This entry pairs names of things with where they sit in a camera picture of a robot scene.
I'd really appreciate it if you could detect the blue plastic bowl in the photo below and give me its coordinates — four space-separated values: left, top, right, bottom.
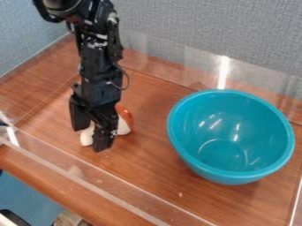
166 89 296 185

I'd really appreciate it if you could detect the clear acrylic left barrier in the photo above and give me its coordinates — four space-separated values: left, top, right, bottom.
0 34 79 124

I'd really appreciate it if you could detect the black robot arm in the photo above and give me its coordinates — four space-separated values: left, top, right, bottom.
32 0 125 152

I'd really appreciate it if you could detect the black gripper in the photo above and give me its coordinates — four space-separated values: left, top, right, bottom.
68 77 123 152

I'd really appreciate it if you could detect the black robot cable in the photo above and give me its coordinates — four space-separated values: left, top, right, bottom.
110 61 130 91

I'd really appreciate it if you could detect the clear acrylic barrier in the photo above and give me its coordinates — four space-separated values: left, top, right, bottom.
0 34 79 124
0 129 217 226
122 39 302 125

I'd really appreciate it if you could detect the clear acrylic back barrier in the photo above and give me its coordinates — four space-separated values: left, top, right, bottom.
122 39 302 125

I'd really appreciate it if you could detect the white brown plush mushroom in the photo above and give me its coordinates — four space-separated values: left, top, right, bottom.
79 104 134 147

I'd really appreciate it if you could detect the clear acrylic front barrier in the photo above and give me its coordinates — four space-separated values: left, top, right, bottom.
0 129 217 226

